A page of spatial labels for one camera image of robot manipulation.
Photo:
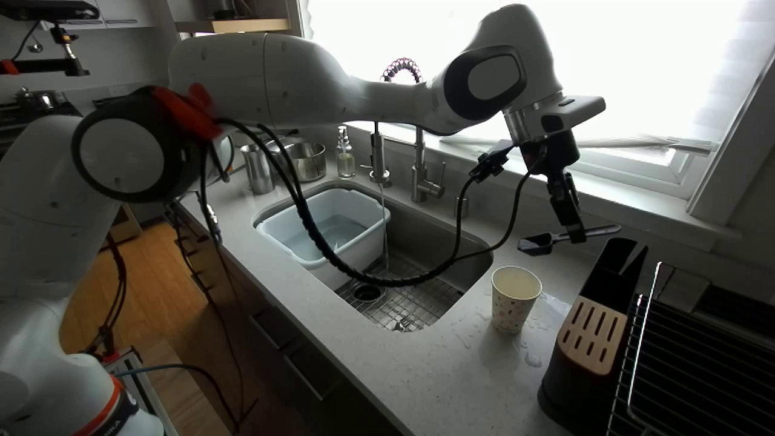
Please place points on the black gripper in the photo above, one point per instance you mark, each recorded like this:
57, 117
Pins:
551, 159

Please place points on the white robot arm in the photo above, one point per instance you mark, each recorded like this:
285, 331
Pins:
65, 174

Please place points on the white paper cup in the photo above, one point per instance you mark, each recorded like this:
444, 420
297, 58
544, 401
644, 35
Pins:
513, 294

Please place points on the stainless steel sink basin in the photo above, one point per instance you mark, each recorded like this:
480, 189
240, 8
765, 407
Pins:
419, 247

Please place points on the chrome spring kitchen faucet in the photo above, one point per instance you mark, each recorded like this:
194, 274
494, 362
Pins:
419, 184

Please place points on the black knife block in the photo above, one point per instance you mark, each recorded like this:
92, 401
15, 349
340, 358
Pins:
579, 381

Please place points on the black dish rack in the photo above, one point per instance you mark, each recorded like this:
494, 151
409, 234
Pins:
698, 362

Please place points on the white plastic dish tub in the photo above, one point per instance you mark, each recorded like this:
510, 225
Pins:
350, 222

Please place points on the sink drain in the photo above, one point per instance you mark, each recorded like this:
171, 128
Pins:
367, 294

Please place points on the clear soap dispenser bottle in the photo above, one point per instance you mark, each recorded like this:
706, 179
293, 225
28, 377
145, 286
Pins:
344, 154

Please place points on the steel pot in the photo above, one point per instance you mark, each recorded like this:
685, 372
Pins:
305, 159

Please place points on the steel canister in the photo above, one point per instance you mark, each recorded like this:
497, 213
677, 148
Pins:
257, 171

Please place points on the wire sink grid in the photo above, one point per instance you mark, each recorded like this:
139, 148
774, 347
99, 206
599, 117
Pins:
409, 309

